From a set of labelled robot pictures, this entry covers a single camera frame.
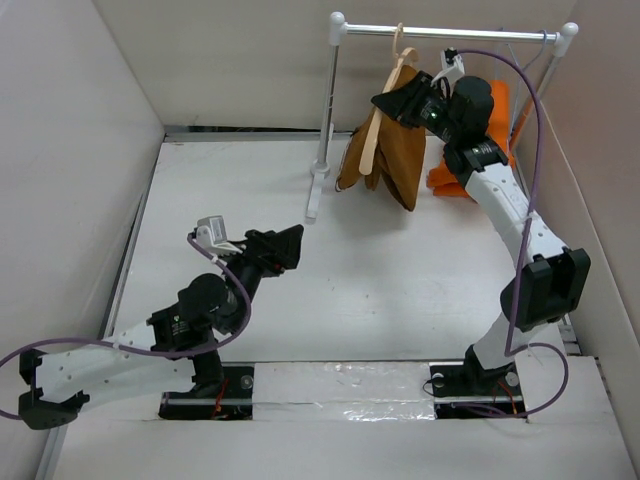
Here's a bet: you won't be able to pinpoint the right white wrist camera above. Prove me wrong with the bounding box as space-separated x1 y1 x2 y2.
431 48 465 86

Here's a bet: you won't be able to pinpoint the brown trousers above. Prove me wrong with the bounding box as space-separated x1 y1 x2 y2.
333 67 427 213

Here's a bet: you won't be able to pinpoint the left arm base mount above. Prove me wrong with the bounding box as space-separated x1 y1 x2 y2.
158 363 255 421

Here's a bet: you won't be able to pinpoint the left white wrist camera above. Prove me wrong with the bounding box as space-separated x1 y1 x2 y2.
195 215 242 256

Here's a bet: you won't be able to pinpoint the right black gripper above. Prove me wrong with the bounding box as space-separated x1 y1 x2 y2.
371 70 462 144

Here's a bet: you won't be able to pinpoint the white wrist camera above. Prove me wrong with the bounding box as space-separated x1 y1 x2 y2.
195 215 242 256
431 48 465 86

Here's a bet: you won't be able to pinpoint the orange garment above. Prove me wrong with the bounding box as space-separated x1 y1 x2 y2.
426 76 515 197

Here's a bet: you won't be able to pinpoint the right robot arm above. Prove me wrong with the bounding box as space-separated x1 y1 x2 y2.
372 71 591 394

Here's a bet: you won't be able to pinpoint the white clothes rack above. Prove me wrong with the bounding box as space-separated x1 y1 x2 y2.
305 11 579 224

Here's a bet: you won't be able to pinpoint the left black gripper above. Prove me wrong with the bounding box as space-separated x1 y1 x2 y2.
218 226 304 334

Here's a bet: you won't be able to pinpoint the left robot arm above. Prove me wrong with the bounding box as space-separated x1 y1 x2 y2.
17 216 304 430

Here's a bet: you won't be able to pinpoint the blue wire hanger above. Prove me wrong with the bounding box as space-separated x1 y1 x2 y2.
504 30 556 73

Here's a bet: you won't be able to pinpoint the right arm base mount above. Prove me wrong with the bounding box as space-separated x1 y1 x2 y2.
422 362 526 420

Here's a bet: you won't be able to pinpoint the wooden clothes hanger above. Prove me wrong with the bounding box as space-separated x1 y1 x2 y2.
359 23 419 176

